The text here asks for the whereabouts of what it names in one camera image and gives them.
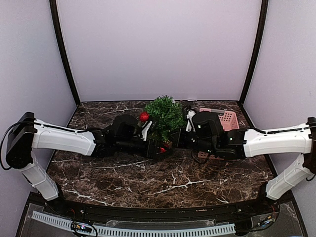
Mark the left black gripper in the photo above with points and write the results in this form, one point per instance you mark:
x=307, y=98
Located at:
x=154, y=149

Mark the small green christmas tree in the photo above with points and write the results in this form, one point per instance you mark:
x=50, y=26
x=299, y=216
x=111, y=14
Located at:
x=168, y=115

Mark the pink plastic basket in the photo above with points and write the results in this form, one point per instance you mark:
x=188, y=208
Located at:
x=228, y=119

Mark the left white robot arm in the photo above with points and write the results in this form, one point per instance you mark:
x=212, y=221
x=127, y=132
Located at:
x=30, y=133

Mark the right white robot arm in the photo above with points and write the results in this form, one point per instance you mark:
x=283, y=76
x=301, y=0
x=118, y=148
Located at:
x=300, y=139

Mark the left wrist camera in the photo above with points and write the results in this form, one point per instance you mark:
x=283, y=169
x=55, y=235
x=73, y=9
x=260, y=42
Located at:
x=147, y=130

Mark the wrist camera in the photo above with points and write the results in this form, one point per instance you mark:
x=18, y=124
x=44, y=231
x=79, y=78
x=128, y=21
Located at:
x=147, y=130
x=188, y=115

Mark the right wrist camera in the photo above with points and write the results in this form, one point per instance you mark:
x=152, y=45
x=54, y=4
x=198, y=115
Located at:
x=188, y=115

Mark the right black frame pole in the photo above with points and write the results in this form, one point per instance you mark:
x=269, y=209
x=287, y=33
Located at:
x=255, y=51

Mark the black frame pole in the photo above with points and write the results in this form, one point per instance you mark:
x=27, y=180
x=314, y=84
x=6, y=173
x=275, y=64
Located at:
x=255, y=51
x=62, y=51

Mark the left black frame pole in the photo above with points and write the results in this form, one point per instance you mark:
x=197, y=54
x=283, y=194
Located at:
x=62, y=51

